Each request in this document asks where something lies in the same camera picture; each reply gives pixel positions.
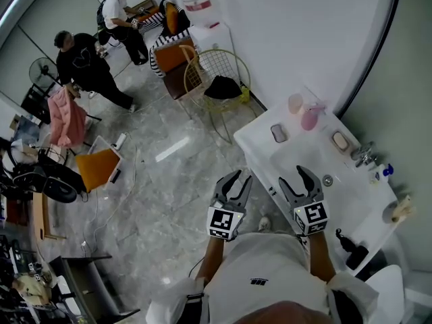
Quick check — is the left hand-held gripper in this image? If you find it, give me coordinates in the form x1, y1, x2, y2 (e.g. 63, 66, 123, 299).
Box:
206, 169, 254, 243

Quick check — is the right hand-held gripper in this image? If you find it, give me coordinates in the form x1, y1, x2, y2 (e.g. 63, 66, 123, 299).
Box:
278, 165, 330, 238

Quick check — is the beige bar of soap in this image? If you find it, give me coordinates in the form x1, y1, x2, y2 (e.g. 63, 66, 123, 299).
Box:
333, 132, 348, 151

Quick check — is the person's left forearm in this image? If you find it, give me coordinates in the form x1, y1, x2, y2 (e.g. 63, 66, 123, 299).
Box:
194, 236, 226, 285

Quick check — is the person's right forearm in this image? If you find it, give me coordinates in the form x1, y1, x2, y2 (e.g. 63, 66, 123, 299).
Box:
307, 230, 338, 285

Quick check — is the grey soap dish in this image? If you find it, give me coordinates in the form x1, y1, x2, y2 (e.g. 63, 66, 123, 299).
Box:
331, 130, 351, 153

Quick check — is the dark soap dish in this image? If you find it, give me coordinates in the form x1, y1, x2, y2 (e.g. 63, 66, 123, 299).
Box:
270, 124, 287, 144

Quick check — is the white sink basin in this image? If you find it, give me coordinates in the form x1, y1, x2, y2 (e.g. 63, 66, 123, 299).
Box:
233, 92, 400, 277

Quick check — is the person's white shoe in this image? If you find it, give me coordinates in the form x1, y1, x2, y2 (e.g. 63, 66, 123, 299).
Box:
257, 215, 273, 233

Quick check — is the chrome faucet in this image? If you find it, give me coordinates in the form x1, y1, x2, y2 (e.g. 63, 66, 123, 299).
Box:
350, 141, 381, 169

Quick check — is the pink spray bottle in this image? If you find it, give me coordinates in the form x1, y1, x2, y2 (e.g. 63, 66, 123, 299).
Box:
300, 102, 325, 132

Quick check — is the black pouch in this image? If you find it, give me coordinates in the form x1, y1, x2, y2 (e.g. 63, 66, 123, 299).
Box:
335, 228, 370, 271

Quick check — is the pink cup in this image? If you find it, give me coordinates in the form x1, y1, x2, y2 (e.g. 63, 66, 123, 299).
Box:
287, 92, 306, 115

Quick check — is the person's white shirt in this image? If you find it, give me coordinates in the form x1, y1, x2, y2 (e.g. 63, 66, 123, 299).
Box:
144, 232, 379, 324

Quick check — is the wooden brush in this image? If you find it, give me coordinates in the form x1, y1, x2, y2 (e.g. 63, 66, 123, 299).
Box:
382, 195, 416, 224

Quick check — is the black cloth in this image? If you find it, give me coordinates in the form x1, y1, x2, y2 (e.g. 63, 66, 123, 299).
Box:
203, 75, 244, 101

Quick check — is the brown chair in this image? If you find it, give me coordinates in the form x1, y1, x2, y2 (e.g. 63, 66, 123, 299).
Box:
163, 45, 205, 121

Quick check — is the orange seat cushion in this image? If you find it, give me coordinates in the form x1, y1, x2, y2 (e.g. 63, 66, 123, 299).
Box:
154, 38, 196, 74

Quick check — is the round black-framed mirror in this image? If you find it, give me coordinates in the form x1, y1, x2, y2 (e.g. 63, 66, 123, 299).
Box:
333, 0, 432, 195

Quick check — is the dark table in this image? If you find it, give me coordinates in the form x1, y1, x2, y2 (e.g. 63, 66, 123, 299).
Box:
57, 254, 142, 321

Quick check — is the white water dispenser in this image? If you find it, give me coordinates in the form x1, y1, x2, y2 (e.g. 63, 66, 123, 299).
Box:
167, 0, 234, 59

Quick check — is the orange pillow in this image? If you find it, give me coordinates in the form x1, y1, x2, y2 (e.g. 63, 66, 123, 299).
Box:
164, 3, 180, 36

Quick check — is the pink jacket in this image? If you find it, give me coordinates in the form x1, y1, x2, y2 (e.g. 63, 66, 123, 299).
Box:
47, 86, 88, 149

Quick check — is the striped sofa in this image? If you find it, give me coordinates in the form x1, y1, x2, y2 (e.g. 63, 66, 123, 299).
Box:
134, 0, 196, 78

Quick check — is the black standing fan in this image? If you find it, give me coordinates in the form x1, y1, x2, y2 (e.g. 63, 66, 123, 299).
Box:
28, 57, 61, 89

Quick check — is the gold wire chair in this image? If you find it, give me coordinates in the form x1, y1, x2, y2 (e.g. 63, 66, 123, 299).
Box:
183, 48, 253, 145

